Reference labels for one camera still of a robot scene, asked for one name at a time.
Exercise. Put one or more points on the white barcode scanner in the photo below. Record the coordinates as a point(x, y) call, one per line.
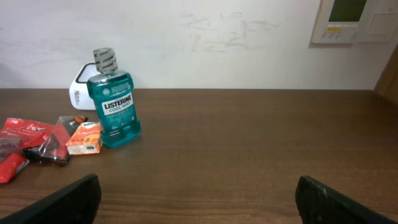
point(78, 91)

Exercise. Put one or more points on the beige wall control panel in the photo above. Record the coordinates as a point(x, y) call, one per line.
point(355, 21)

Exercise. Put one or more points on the black red triangular packet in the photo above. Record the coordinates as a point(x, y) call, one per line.
point(53, 150)

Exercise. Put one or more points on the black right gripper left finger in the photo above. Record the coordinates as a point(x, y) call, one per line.
point(76, 203)

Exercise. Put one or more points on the green Listerine mouthwash bottle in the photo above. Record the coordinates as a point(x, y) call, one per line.
point(112, 93)

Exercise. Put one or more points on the red snack bag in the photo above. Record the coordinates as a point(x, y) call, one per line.
point(17, 137)

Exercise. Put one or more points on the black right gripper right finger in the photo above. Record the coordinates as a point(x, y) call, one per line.
point(318, 203)

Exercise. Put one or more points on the small orange snack box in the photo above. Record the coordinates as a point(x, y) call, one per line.
point(86, 139)

